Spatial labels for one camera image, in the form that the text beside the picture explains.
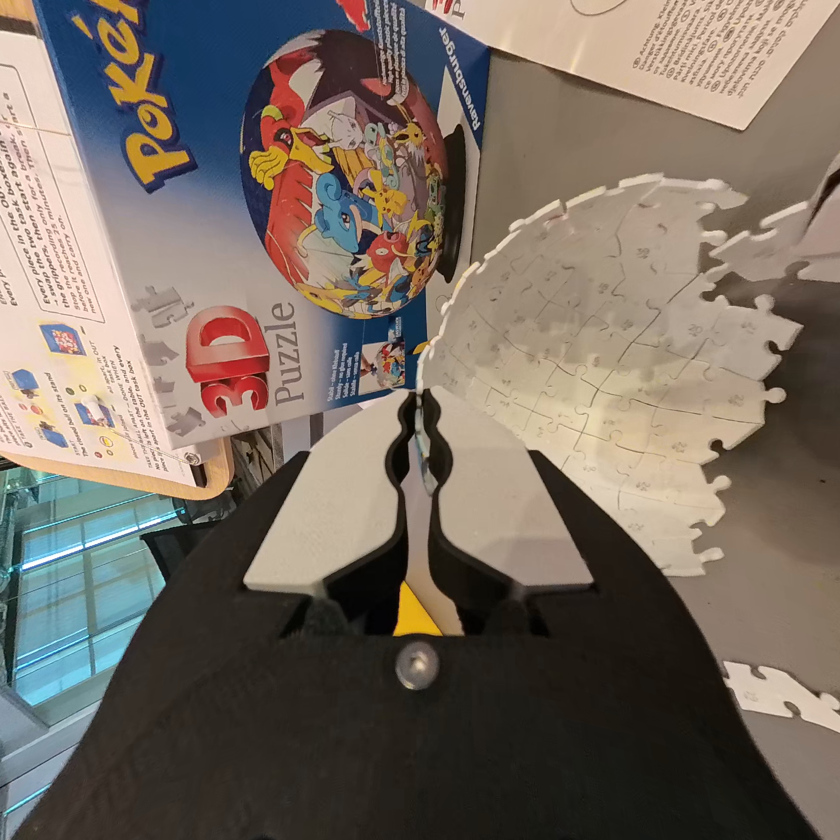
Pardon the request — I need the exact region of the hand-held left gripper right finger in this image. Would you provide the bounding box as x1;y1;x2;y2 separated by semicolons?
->
422;390;596;599

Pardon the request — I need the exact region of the partly built puzzle ball shell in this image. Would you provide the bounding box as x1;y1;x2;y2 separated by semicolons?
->
416;172;805;579

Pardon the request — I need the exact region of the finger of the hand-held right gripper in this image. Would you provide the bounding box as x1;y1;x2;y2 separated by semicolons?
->
810;150;840;228

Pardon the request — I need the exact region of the instruction sign board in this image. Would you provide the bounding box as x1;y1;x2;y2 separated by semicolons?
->
0;26;236;508

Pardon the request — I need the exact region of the white instruction sheet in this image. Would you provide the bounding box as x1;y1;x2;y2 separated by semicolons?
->
425;0;840;131

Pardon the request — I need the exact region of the yellow box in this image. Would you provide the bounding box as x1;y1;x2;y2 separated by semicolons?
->
392;581;448;637

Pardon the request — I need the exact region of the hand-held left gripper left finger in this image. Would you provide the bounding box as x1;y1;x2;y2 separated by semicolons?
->
241;392;414;599

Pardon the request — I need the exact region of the white puzzle piece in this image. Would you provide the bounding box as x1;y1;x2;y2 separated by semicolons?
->
722;659;840;736

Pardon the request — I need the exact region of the blue puzzle box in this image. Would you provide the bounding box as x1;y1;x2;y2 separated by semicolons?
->
33;0;492;451

